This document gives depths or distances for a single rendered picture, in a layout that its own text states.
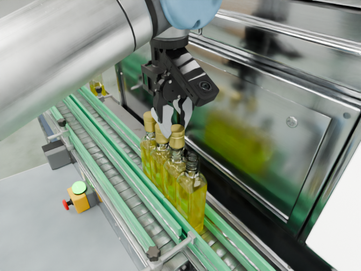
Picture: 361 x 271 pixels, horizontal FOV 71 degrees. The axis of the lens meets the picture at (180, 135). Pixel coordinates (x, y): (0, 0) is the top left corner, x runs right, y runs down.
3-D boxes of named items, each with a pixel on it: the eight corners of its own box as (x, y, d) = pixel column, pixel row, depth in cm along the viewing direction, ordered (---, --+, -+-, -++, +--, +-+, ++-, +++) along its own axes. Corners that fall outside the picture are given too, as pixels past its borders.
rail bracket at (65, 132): (76, 150, 97) (66, 121, 89) (56, 158, 93) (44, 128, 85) (72, 144, 99) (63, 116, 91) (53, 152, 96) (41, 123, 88)
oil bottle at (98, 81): (106, 95, 130) (96, 43, 114) (96, 99, 127) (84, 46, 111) (101, 91, 134) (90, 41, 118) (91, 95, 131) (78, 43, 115)
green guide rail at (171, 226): (181, 245, 66) (181, 227, 61) (178, 247, 65) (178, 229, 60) (27, 54, 176) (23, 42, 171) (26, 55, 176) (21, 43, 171)
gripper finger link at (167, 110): (156, 127, 60) (159, 91, 55) (171, 140, 56) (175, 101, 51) (145, 130, 58) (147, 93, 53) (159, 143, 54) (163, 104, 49)
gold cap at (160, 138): (172, 140, 63) (172, 126, 60) (160, 145, 61) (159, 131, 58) (164, 133, 65) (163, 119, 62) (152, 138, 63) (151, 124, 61)
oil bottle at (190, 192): (204, 229, 70) (209, 175, 57) (188, 241, 67) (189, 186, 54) (190, 215, 73) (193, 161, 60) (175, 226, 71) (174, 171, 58)
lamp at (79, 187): (88, 191, 88) (86, 185, 86) (75, 197, 86) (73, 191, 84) (84, 183, 91) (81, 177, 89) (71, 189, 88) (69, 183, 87)
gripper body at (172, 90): (171, 81, 58) (170, 26, 50) (195, 97, 52) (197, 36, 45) (142, 91, 54) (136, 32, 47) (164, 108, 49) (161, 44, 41)
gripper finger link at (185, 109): (180, 116, 62) (174, 84, 56) (195, 127, 59) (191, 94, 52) (170, 122, 61) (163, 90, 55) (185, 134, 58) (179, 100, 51)
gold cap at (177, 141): (187, 144, 58) (188, 129, 55) (175, 150, 56) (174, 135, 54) (178, 137, 60) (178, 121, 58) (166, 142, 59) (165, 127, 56)
